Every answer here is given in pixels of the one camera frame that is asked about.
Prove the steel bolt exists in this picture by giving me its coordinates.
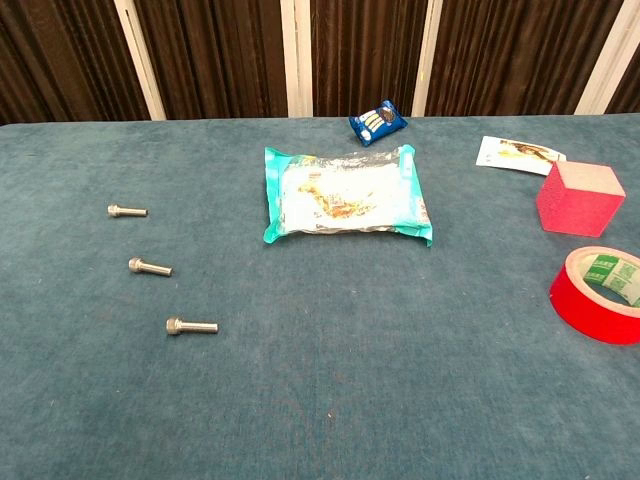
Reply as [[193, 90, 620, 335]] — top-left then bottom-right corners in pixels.
[[128, 257, 174, 278], [166, 316, 219, 337], [107, 203, 149, 219]]

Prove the teal clear food package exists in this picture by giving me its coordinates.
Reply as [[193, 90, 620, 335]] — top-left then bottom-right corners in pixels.
[[262, 144, 434, 248]]

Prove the blue cookie packet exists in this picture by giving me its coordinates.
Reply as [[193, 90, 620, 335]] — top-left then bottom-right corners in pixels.
[[348, 99, 409, 147]]

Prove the teal felt table cover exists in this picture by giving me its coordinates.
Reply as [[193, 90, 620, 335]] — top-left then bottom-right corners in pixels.
[[0, 112, 640, 480]]

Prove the dark brown curtain panel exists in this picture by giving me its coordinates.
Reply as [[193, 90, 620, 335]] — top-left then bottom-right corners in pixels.
[[424, 0, 625, 118], [133, 0, 290, 120], [0, 0, 151, 126], [604, 44, 640, 115], [310, 0, 430, 119]]

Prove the white playing card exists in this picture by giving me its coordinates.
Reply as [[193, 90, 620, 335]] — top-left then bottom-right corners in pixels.
[[475, 135, 568, 177]]

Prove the pink foam cube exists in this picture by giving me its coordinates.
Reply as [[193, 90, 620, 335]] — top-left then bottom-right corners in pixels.
[[535, 160, 627, 238]]

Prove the red tape roll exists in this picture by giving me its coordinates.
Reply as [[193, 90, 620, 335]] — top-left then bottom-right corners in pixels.
[[549, 245, 640, 346]]

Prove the white partition frame post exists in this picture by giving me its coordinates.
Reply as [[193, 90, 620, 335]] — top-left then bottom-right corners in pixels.
[[279, 0, 314, 119], [113, 0, 167, 121], [410, 0, 444, 118], [573, 0, 640, 116]]

